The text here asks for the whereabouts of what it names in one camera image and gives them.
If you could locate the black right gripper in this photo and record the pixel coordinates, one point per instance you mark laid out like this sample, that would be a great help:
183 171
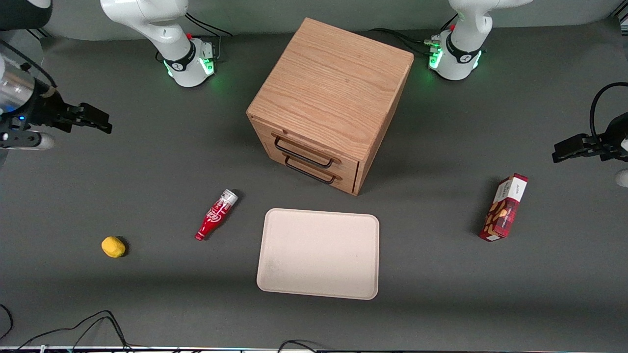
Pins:
47 109

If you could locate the wooden drawer cabinet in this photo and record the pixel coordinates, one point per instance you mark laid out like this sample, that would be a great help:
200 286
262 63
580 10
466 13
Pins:
333 83

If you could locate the red cookie box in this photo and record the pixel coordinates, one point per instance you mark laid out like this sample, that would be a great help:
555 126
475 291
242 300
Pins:
505 208

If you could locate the yellow lemon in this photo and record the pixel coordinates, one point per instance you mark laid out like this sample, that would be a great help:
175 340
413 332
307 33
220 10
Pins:
113 247

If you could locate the aluminium frame rail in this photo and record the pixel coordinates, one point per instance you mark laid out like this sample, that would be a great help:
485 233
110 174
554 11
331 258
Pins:
39 33
622 17

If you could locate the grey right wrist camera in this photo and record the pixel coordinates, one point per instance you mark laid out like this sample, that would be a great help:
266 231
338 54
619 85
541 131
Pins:
29 141

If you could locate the beige plastic tray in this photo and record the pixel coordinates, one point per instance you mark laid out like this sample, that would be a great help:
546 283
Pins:
319 255

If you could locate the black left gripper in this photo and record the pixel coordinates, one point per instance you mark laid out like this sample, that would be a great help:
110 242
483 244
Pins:
615 136

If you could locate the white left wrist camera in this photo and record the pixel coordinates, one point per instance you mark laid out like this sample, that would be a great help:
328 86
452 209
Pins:
623 178

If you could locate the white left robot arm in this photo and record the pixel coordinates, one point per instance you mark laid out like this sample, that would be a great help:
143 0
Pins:
461 54

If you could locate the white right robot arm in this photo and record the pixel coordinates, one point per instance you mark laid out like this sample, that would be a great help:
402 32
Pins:
171 29

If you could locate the wooden drawer front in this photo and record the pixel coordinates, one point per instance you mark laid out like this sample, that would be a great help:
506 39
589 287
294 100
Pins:
344 165
346 183

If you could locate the red coke bottle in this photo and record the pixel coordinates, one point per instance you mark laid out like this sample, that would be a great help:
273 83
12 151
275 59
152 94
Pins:
213 219

